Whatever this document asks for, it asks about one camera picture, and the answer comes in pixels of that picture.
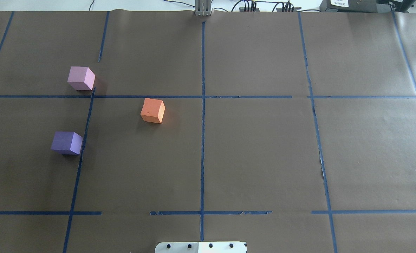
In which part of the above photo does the orange foam cube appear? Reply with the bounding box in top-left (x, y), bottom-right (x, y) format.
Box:
top-left (140, 98), bottom-right (165, 124)

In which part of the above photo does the brown paper table cover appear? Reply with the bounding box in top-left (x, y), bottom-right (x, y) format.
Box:
top-left (0, 9), bottom-right (416, 253)

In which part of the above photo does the black power strip left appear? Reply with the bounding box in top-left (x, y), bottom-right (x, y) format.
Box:
top-left (239, 4), bottom-right (260, 12)

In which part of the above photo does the black power strip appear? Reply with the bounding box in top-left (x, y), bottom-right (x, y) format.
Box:
top-left (275, 7), bottom-right (301, 12)
top-left (239, 4), bottom-right (260, 12)

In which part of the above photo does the pink foam cube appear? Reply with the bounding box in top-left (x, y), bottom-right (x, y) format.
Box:
top-left (67, 66), bottom-right (96, 91)

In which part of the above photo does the purple foam cube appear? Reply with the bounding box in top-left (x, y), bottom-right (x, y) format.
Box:
top-left (51, 131), bottom-right (83, 155)

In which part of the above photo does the black power strip right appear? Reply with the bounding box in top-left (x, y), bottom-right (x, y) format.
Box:
top-left (275, 7), bottom-right (301, 12)

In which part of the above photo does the dark grey control box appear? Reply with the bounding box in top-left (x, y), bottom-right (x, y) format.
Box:
top-left (319, 0), bottom-right (402, 13)

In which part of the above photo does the grey aluminium post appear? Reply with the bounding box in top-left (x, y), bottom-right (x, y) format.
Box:
top-left (195, 0), bottom-right (213, 17)

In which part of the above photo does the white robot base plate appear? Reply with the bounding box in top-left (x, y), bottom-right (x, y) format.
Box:
top-left (155, 241), bottom-right (248, 253)

